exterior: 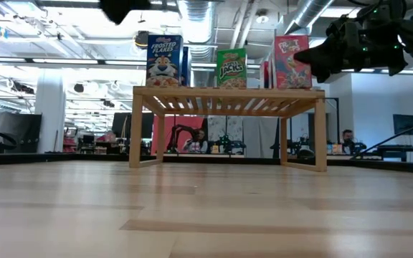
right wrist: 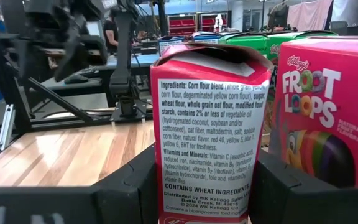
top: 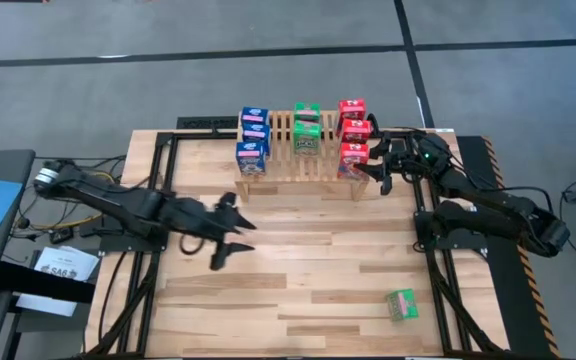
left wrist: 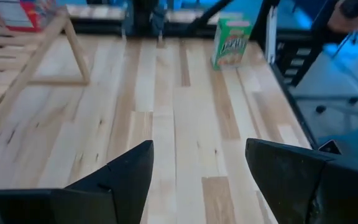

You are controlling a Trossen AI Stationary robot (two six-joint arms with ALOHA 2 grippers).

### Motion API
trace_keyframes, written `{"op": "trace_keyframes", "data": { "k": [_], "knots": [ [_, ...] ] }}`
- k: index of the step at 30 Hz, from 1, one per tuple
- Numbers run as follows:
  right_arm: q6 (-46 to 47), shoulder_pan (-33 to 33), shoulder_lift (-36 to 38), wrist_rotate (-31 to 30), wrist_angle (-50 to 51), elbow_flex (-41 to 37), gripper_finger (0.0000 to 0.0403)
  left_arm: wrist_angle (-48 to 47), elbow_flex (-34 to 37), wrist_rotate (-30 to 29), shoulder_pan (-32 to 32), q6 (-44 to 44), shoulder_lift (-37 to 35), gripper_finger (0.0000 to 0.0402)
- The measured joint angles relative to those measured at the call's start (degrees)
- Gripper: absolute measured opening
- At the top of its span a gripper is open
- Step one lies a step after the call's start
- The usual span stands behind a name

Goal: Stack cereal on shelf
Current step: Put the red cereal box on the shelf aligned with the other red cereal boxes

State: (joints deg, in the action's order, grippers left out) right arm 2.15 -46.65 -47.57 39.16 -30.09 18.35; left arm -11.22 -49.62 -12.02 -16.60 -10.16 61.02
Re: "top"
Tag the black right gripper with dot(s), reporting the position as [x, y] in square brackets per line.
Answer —
[405, 157]

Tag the red Froot Loops cereal box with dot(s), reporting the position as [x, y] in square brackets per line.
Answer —
[352, 107]
[357, 131]
[353, 160]

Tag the black perforated plate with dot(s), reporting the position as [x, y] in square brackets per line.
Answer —
[203, 122]

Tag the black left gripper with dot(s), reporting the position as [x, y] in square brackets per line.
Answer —
[203, 220]

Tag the plain white paper sheet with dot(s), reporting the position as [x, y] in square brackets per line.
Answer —
[43, 304]

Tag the green Apple Jacks cereal box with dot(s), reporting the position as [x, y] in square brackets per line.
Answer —
[308, 140]
[402, 305]
[308, 111]

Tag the wooden slatted shelf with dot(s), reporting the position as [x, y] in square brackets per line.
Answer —
[288, 170]

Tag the white printed paper sheet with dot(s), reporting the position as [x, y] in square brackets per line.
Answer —
[68, 260]

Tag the black power adapter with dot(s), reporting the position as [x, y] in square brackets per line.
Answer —
[61, 235]

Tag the blue Frosted Flakes cereal box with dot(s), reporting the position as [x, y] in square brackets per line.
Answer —
[251, 157]
[254, 115]
[257, 131]

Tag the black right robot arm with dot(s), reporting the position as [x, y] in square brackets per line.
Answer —
[498, 205]

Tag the black mat hazard stripes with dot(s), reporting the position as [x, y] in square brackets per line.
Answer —
[513, 300]

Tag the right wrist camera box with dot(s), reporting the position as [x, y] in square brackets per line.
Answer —
[433, 147]

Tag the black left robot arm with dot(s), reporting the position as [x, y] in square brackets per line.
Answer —
[118, 200]

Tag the black aluminium table frame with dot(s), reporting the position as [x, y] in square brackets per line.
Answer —
[193, 135]

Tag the black table crossbar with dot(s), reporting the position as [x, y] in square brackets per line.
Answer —
[28, 282]

